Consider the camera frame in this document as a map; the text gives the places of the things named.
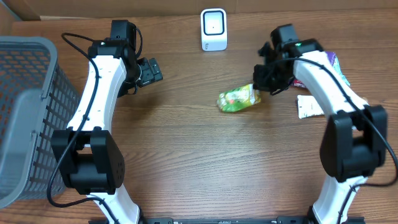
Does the white tube gold cap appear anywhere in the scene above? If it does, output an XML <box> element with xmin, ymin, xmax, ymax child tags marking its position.
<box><xmin>297</xmin><ymin>95</ymin><xmax>369</xmax><ymax>119</ymax></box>

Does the green yellow snack packet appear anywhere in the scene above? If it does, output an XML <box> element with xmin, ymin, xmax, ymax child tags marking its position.
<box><xmin>217</xmin><ymin>83</ymin><xmax>261</xmax><ymax>113</ymax></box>

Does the purple pad package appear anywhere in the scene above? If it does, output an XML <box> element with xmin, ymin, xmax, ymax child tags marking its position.
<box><xmin>292</xmin><ymin>51</ymin><xmax>341</xmax><ymax>88</ymax></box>

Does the teal wipes packet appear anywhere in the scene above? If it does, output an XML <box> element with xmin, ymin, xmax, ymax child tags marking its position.
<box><xmin>331</xmin><ymin>56</ymin><xmax>351</xmax><ymax>86</ymax></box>

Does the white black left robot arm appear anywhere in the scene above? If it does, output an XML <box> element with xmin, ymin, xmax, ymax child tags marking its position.
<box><xmin>47</xmin><ymin>20</ymin><xmax>163</xmax><ymax>223</ymax></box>

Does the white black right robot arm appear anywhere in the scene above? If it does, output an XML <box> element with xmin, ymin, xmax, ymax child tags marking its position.
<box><xmin>253</xmin><ymin>24</ymin><xmax>389</xmax><ymax>223</ymax></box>

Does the white barcode scanner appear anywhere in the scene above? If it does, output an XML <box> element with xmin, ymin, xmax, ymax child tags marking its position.
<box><xmin>200</xmin><ymin>8</ymin><xmax>228</xmax><ymax>52</ymax></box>

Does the grey plastic basket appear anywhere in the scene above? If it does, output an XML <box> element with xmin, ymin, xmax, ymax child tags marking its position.
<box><xmin>1</xmin><ymin>36</ymin><xmax>80</xmax><ymax>208</ymax></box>

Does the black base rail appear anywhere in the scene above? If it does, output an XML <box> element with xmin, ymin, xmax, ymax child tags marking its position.
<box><xmin>88</xmin><ymin>214</ymin><xmax>366</xmax><ymax>224</ymax></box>

